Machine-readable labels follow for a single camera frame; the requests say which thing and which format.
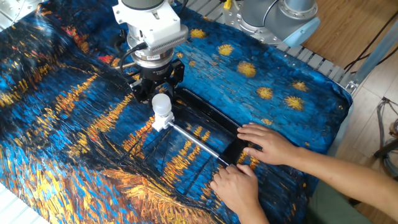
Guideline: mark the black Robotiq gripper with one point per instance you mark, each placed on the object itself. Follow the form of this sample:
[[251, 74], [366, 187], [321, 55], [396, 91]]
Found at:
[[157, 72]]

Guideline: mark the white light bulb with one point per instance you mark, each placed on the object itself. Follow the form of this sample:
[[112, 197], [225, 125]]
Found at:
[[161, 104]]

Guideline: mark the black C-clamp with silver screw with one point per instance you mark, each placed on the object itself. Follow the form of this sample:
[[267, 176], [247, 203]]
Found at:
[[211, 115]]

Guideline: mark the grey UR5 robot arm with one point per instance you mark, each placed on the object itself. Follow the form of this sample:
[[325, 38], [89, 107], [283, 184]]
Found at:
[[273, 18]]

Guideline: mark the person's left forearm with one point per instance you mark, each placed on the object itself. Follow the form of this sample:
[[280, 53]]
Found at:
[[253, 216]]

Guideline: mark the person's right forearm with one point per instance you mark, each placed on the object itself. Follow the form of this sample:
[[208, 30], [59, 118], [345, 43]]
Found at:
[[348, 177]]

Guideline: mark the person's right hand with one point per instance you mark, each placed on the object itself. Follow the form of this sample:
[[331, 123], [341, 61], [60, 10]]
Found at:
[[273, 146]]

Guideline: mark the person's left hand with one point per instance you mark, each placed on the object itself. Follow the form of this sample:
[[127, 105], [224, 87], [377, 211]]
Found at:
[[236, 189]]

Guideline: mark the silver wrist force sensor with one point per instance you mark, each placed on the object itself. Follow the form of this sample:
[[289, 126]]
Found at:
[[152, 51]]

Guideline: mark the white vented wrist housing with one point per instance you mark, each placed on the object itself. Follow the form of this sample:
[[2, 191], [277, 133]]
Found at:
[[152, 21]]

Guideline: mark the starry night painting tablecloth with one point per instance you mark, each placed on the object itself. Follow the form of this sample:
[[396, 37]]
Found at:
[[248, 77]]

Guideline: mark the yellow plastic item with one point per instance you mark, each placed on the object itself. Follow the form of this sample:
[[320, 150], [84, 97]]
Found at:
[[227, 4]]

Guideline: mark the green trousers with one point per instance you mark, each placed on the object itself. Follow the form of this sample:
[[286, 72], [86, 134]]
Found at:
[[329, 208]]

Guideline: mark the aluminium frame bar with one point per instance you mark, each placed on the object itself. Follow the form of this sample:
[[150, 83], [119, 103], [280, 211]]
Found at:
[[373, 56]]

